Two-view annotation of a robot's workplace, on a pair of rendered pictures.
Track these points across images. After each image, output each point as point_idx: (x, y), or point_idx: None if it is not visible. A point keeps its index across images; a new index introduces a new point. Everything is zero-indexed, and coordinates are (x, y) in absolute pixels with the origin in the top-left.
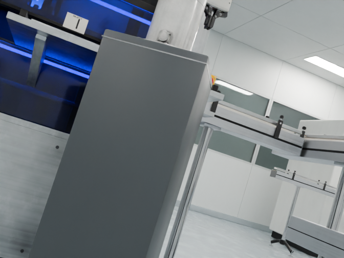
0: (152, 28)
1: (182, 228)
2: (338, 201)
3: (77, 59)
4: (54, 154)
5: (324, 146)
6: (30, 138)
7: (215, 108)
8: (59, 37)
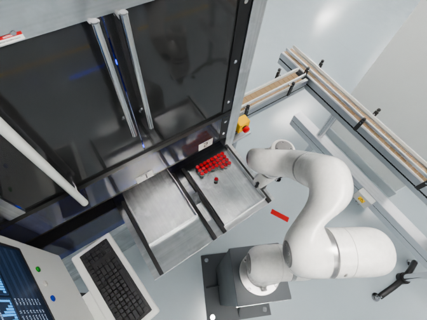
0: (255, 284)
1: None
2: (326, 128)
3: None
4: None
5: (323, 96)
6: None
7: (247, 114)
8: (184, 260)
